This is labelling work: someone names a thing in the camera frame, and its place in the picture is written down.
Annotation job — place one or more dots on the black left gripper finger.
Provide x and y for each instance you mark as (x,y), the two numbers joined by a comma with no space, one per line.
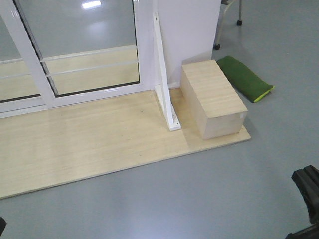
(3,225)

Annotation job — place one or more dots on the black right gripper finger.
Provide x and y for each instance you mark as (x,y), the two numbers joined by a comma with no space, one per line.
(307,182)

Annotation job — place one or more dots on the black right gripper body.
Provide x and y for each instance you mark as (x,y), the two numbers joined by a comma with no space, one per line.
(311,232)

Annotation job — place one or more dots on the white framed sliding glass door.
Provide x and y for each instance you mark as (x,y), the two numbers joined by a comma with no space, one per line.
(55,53)

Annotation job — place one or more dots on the light wooden base platform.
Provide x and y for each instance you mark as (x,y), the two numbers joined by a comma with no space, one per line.
(53,147)

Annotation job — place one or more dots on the green cushion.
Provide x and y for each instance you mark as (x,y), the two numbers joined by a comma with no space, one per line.
(244,79)

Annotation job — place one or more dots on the light wooden box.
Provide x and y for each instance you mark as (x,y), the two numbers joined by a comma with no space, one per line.
(214,104)

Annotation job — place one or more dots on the white partition panel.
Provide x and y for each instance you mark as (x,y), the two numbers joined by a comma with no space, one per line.
(188,29)

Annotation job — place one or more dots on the white triangular support bracket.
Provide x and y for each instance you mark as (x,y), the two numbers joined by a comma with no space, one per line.
(161,87)

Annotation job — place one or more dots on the white door frame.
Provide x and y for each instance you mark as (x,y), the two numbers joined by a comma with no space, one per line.
(143,10)

